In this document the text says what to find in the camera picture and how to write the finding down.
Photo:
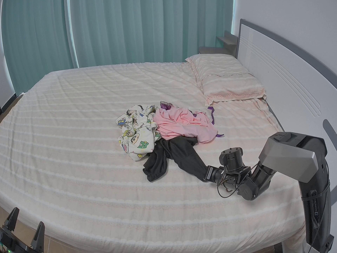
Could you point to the black T-shirt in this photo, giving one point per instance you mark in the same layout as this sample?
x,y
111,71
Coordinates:
x,y
181,154

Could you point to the grey bedside table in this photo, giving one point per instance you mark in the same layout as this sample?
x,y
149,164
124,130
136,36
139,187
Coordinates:
x,y
226,42

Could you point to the bed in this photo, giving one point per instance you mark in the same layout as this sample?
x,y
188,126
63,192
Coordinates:
x,y
92,141

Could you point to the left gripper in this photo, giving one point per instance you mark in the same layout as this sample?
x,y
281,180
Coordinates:
x,y
10,242

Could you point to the white printed garment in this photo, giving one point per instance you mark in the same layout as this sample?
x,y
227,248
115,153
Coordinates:
x,y
137,138

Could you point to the purple garment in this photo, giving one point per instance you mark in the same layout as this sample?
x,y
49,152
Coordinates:
x,y
165,106

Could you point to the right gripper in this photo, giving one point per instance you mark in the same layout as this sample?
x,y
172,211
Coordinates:
x,y
217,176

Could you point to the pale pink pillow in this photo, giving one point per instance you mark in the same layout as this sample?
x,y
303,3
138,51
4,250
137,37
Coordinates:
x,y
226,78

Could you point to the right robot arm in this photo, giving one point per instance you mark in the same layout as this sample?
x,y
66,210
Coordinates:
x,y
289,157

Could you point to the blue-green curtain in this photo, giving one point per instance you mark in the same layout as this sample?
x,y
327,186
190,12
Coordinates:
x,y
36,30
150,22

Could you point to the pink garment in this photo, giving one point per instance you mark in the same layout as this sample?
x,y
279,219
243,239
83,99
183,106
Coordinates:
x,y
179,126

